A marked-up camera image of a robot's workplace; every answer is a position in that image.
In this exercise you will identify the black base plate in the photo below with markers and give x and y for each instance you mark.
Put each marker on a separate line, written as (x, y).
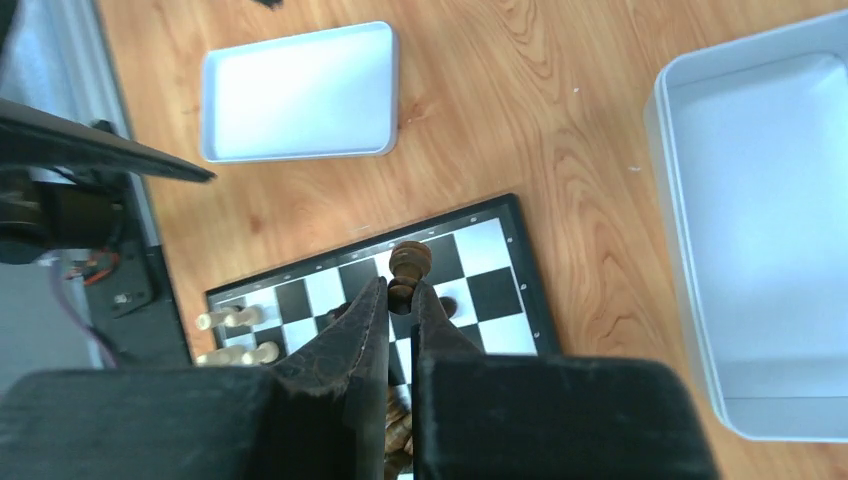
(132, 307)

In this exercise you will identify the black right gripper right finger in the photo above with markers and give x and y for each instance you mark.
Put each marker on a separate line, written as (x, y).
(487, 416)

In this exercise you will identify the white rectangular box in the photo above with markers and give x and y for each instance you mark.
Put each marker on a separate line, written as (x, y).
(749, 149)

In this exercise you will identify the white box lid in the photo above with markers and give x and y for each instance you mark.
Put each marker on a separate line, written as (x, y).
(327, 93)

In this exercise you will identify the dark pawn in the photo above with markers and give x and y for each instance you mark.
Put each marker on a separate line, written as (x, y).
(409, 263)

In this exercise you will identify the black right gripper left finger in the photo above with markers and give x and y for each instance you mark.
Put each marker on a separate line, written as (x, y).
(318, 413)

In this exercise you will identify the black white chessboard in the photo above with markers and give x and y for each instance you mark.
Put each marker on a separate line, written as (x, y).
(482, 259)

